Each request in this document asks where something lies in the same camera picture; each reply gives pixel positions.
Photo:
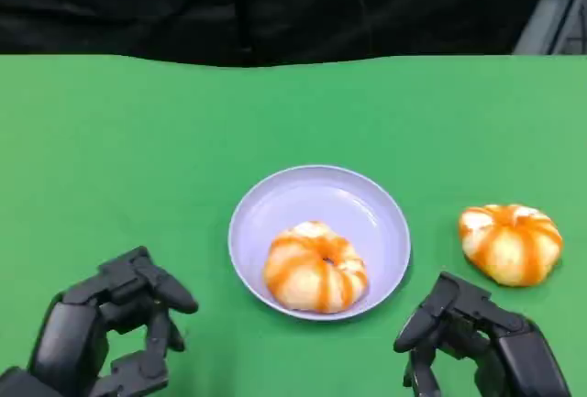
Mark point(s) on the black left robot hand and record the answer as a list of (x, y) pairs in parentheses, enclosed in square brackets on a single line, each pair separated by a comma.
[(91, 337)]

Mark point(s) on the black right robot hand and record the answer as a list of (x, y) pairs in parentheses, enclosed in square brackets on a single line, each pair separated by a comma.
[(490, 342)]

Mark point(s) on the orange and white bread roll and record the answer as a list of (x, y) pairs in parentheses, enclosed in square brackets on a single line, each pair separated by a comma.
[(315, 268), (510, 245)]

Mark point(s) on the lilac plate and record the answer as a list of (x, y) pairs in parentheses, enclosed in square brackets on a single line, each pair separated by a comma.
[(275, 218)]

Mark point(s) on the green table cloth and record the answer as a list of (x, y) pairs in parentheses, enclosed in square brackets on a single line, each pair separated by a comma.
[(293, 131)]

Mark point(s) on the black backdrop curtain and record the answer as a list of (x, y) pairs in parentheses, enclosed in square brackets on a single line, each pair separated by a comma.
[(257, 3)]

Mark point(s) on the grey metal frame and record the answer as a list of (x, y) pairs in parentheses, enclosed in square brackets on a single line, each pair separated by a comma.
[(555, 12)]

